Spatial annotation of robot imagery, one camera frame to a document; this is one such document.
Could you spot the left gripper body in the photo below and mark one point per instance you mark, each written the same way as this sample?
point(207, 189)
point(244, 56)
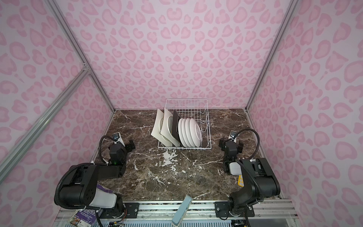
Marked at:
point(129, 146)

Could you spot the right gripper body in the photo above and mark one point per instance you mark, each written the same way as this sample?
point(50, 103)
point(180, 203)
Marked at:
point(230, 144)

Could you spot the white square plate black rim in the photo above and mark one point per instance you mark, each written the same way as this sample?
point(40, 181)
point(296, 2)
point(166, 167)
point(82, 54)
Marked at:
point(156, 132)

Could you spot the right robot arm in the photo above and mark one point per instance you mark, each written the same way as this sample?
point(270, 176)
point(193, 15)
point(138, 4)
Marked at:
point(259, 182)

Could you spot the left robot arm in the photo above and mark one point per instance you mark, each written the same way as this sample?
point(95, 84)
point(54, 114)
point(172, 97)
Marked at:
point(77, 188)

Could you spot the purple booklet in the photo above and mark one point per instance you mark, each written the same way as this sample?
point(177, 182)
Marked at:
point(85, 218)

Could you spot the grey-blue phone-like device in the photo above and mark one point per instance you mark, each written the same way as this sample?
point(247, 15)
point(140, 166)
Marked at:
point(180, 213)

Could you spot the white wire dish rack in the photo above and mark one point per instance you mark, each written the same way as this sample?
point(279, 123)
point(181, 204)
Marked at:
point(196, 109)

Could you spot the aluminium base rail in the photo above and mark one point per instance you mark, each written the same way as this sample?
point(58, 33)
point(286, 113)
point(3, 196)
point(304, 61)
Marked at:
point(271, 212)

